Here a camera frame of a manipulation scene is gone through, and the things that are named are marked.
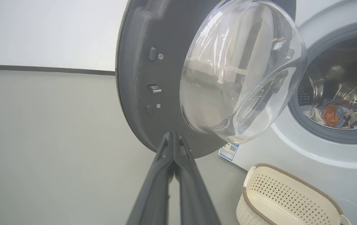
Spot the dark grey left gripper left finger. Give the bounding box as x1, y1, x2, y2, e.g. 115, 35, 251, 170
126, 131, 176, 225

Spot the round white filter cover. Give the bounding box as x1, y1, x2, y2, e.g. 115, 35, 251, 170
333, 197, 357, 221

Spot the cream perforated laundry basket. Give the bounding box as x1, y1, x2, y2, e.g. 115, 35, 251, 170
236, 163, 352, 225

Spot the dark round glass washer door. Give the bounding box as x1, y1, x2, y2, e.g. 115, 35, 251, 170
115, 0, 309, 159

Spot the white crumpled cloth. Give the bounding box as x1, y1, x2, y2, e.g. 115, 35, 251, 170
301, 104, 324, 124

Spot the white front-load washing machine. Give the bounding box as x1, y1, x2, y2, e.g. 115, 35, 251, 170
218, 0, 357, 225

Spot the blue cartoon print garment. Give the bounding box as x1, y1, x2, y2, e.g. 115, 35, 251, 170
318, 99, 357, 129

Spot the grey rubber door gasket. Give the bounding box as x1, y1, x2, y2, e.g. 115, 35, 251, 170
287, 20, 357, 144

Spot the blue white energy label sticker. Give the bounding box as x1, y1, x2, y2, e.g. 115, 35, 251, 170
218, 142, 240, 162

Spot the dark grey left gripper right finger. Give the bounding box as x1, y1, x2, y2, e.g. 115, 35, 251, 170
174, 134, 221, 225

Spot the dark wall baseboard strip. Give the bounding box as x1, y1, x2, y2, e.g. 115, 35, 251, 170
0, 64, 116, 76

